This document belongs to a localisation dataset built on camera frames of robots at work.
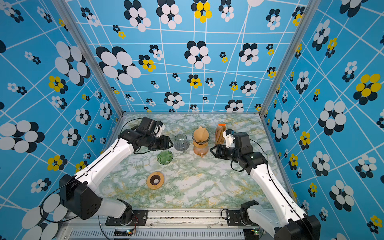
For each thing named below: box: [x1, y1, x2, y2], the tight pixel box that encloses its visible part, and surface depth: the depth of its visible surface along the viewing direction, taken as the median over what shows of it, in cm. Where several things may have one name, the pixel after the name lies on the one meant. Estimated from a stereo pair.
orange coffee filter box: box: [214, 123, 227, 146], surface depth 99 cm
